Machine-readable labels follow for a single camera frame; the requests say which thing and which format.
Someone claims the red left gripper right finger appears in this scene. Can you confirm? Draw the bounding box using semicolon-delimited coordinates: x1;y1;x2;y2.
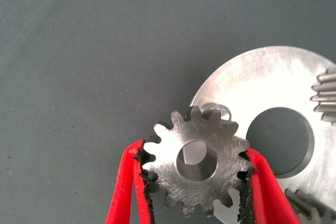
237;147;302;224

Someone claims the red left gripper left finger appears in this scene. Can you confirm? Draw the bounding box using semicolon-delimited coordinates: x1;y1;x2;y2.
104;139;158;224

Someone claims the small steel planetary gear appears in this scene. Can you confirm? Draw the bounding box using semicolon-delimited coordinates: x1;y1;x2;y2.
285;188;336;224
141;105;251;218
311;66;336;124

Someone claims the round metal carrier plate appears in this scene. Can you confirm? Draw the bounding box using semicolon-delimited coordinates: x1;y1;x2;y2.
189;45;336;224

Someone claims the dark grey table cloth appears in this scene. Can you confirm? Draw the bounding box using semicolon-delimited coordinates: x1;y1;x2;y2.
0;0;336;224

